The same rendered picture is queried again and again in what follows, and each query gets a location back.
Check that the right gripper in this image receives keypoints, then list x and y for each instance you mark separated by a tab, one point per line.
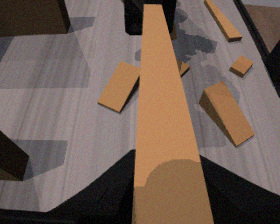
134	22

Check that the tan wooden board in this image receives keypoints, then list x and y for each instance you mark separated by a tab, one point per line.
33	17
13	160

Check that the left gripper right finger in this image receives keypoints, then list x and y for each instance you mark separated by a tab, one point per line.
235	200

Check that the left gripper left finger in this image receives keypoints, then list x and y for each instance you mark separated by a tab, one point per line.
107	200

